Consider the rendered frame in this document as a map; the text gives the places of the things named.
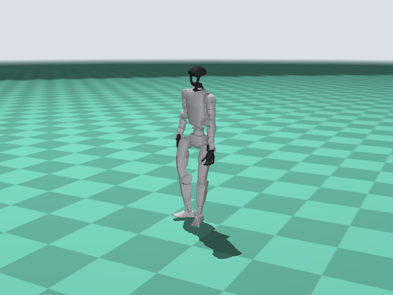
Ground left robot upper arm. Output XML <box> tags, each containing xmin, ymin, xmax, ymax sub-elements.
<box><xmin>203</xmin><ymin>93</ymin><xmax>216</xmax><ymax>127</ymax></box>

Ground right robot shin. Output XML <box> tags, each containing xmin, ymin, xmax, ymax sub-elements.
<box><xmin>179</xmin><ymin>177</ymin><xmax>192</xmax><ymax>212</ymax></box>

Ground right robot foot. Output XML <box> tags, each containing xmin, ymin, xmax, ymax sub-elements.
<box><xmin>173</xmin><ymin>210</ymin><xmax>196</xmax><ymax>218</ymax></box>

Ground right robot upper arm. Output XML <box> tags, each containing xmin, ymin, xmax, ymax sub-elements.
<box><xmin>180</xmin><ymin>89</ymin><xmax>188</xmax><ymax>119</ymax></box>

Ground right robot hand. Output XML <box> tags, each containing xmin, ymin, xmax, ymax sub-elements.
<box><xmin>176</xmin><ymin>134</ymin><xmax>181</xmax><ymax>147</ymax></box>

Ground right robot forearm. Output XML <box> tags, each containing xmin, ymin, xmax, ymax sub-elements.
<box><xmin>176</xmin><ymin>117</ymin><xmax>187</xmax><ymax>138</ymax></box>

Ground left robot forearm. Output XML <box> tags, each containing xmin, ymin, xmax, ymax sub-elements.
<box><xmin>206</xmin><ymin>120</ymin><xmax>216</xmax><ymax>150</ymax></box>

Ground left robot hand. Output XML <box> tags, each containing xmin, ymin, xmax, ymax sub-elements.
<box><xmin>201</xmin><ymin>145</ymin><xmax>214</xmax><ymax>166</ymax></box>

